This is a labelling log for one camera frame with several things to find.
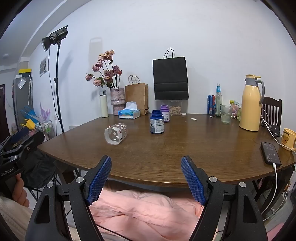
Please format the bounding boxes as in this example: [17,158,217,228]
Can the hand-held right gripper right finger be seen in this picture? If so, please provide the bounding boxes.
[181,155,269,241]

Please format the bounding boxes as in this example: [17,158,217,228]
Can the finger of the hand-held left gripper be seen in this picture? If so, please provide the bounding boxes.
[9,131,45,158]
[4,126,30,146]

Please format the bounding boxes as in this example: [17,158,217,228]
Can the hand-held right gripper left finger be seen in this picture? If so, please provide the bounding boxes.
[25,155,112,241]

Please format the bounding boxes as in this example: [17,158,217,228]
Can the clear dotted glass cup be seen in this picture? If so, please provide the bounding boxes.
[105,123,128,146]

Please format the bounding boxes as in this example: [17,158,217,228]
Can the cream sleeved left forearm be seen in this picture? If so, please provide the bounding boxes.
[0,195,34,241]

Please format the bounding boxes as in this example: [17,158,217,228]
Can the person's left hand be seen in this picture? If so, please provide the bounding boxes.
[12,173,30,208]

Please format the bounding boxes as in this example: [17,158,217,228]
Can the blue plastic hangers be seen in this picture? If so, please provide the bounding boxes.
[19,106,37,123]

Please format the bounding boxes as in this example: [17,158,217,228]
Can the grey refrigerator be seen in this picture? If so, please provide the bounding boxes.
[12,75,33,135]

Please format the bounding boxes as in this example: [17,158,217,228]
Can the pink blanket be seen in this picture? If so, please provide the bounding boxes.
[89,179,218,241]

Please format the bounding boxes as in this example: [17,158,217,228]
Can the black light stand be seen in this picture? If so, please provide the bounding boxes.
[47,40,65,133]

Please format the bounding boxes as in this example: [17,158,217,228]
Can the dark blue supplement bottle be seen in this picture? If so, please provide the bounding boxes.
[150,110,165,134]

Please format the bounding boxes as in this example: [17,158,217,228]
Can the purple supplement bottle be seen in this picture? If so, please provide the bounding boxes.
[160,105,171,122]

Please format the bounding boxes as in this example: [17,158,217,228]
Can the clear drinking glass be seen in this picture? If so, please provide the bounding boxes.
[221,105,232,124]

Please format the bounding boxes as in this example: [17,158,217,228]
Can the blue tissue box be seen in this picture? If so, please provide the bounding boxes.
[118,101,141,119]

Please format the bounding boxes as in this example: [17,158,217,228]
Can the clear jar of nuts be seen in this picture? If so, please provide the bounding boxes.
[169,100,182,116]

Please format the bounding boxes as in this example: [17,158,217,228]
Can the white thermos bottle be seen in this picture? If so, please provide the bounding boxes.
[99,90,109,118]

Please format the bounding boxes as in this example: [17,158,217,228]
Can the blue soda can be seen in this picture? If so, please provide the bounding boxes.
[207,94,216,115]

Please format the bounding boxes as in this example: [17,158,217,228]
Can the pink ceramic vase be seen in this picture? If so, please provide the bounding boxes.
[110,88,126,115]

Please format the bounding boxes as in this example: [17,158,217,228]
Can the black smartphone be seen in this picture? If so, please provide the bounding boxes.
[260,141,282,166]

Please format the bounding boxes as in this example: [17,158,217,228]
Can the clear glass bottle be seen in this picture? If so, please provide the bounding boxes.
[215,83,223,118]

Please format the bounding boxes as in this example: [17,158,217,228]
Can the colourful snack packets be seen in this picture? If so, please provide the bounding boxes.
[229,100,242,120]

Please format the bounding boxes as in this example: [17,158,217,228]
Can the brown paper bag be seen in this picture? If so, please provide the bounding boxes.
[125,75,150,116]

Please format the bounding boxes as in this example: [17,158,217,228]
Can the yellow thermos jug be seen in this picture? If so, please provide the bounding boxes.
[239,74,265,132]

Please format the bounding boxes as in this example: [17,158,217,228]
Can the black power adapter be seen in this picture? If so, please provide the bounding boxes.
[269,125,282,137]

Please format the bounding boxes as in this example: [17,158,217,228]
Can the dried pink flowers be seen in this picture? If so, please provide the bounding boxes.
[85,49,122,89]

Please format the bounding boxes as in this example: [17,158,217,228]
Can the black paper bag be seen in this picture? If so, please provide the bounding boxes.
[152,48,189,101]

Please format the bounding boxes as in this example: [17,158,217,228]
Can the yellow bear mug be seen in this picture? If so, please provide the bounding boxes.
[281,128,296,151]

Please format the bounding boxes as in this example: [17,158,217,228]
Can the black studio light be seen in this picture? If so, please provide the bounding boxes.
[41,25,68,52]

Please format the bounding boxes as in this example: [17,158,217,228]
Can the wire storage trolley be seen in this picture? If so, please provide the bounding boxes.
[35,120,56,141]

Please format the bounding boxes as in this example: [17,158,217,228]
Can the thin black cable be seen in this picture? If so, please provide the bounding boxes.
[96,224,139,241]

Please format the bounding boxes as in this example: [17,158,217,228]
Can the small wall picture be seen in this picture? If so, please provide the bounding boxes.
[39,57,48,77]

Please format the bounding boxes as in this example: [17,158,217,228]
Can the white charging cable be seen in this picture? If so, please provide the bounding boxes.
[260,163,279,214]
[252,96,296,215]

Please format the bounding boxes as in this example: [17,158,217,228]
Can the white adapter cable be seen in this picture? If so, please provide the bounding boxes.
[261,106,296,154]

